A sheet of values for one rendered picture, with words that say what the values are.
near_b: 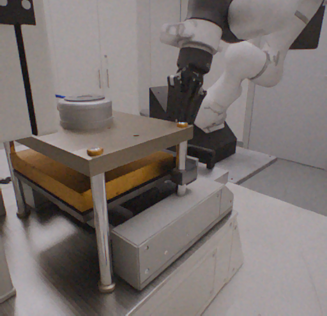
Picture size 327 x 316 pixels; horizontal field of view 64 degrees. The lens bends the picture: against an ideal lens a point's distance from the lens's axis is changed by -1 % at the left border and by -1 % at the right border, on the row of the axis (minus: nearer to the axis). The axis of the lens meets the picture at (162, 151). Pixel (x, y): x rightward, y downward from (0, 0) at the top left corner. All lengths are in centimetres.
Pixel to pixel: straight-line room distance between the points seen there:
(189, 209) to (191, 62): 31
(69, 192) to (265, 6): 47
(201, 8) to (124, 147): 39
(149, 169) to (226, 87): 75
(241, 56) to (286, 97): 252
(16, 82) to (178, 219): 26
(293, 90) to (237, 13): 286
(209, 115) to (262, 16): 64
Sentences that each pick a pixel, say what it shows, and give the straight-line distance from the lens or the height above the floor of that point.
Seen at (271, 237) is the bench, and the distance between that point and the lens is 79.
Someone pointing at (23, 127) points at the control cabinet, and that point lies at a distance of 20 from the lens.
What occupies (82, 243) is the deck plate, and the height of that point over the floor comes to 93.
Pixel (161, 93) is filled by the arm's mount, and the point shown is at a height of 106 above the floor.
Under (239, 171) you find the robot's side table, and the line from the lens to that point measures 116.
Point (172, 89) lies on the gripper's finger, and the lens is 56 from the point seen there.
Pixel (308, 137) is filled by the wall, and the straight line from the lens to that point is 348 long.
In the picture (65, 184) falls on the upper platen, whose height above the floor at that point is 106.
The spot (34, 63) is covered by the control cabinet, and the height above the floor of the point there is 120.
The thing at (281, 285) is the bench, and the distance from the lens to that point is 67.
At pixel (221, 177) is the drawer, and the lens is 57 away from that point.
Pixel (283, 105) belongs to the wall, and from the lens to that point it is 350.
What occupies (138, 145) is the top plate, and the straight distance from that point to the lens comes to 31.
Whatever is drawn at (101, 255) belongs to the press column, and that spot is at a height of 99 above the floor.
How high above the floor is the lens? 120
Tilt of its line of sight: 20 degrees down
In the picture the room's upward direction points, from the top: straight up
